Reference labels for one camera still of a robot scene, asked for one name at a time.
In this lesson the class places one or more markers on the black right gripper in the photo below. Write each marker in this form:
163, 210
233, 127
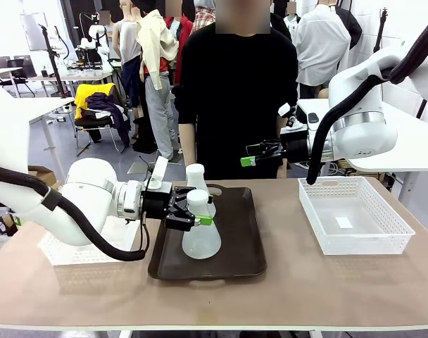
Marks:
295, 151

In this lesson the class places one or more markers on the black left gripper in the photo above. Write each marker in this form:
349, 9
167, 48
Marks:
157, 206

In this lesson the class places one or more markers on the white plastic conical flask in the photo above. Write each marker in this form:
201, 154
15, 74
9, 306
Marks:
194, 176
201, 243

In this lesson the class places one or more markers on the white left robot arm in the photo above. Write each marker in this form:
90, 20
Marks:
83, 190

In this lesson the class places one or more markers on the person's right forearm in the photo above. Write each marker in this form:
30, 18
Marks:
187, 148

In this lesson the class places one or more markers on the person's left forearm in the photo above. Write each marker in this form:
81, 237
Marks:
280, 135

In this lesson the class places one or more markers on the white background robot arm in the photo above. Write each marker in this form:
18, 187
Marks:
94, 33

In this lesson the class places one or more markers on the person's left hand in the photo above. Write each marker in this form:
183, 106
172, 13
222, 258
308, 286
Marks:
282, 170

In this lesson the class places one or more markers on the person in black sweater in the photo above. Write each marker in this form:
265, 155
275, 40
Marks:
235, 88

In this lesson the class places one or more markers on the dark brown plastic tray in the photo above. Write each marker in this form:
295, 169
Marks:
242, 246

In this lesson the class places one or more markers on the white paper label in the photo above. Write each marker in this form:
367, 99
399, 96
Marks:
344, 223

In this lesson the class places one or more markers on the white perforated plastic basket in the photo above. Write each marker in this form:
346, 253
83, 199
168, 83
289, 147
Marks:
69, 255
376, 243

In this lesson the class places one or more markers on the mannequin in white shirt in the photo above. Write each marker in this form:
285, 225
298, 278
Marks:
319, 45

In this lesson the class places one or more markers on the dark purple garment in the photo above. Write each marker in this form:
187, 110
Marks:
108, 104

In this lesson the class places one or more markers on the mannequin in black coat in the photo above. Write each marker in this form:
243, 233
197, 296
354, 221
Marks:
282, 26

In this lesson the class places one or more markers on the mannequin in red vest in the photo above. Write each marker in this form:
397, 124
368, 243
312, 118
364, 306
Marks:
184, 38

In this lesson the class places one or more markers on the yellow garment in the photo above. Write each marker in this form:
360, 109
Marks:
81, 95

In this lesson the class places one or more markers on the mannequin in cream jacket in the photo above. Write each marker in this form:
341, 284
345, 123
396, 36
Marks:
152, 38

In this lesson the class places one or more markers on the hanging black jacket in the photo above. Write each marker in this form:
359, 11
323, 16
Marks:
353, 28

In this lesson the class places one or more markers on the long background desk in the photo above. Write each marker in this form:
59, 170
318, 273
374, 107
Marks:
87, 75

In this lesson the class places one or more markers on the white green printed box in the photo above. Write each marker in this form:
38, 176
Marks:
17, 220

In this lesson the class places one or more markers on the white table with white leg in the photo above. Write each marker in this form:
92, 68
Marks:
48, 105

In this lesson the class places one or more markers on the black slanted tripod leg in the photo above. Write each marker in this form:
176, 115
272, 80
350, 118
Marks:
421, 109

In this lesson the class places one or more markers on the mannequin in white tank top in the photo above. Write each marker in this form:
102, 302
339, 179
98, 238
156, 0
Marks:
129, 38

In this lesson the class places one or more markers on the tall black tripod stand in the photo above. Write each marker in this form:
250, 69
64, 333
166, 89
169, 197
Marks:
381, 31

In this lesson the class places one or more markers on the black office chair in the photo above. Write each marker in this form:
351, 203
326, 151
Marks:
15, 75

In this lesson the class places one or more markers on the white board panel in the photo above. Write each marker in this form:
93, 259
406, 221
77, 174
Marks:
34, 31

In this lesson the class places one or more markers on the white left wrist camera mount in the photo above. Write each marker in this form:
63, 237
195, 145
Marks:
161, 169

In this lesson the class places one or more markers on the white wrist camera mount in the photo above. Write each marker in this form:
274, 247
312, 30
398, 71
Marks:
161, 169
298, 126

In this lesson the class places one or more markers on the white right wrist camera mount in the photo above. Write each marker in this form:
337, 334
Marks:
298, 126

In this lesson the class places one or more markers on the grey mannequin base plate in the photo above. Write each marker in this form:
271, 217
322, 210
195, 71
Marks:
136, 169

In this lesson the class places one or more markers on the metal frame chair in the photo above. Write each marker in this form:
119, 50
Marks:
94, 128

